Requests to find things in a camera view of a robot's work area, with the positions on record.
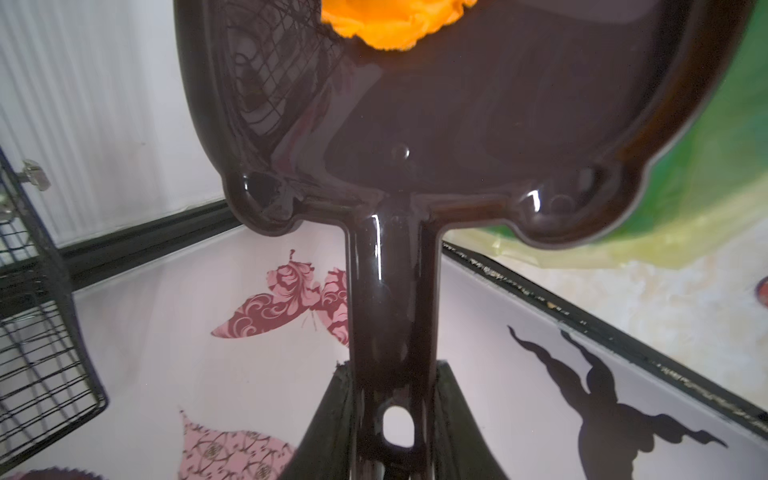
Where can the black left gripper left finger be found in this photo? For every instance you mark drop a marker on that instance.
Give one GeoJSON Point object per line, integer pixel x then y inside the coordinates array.
{"type": "Point", "coordinates": [325, 451]}

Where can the orange paper scrap pile centre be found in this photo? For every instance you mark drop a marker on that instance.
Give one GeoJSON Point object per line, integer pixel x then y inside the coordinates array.
{"type": "Point", "coordinates": [391, 25]}

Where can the black wire mesh basket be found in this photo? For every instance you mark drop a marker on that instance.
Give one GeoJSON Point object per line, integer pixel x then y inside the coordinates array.
{"type": "Point", "coordinates": [49, 386]}

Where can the dark brown plastic dustpan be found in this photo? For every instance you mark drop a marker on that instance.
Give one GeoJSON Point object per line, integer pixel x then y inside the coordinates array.
{"type": "Point", "coordinates": [545, 116]}

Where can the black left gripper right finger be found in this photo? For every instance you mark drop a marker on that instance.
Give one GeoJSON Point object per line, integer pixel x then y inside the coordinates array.
{"type": "Point", "coordinates": [460, 451]}

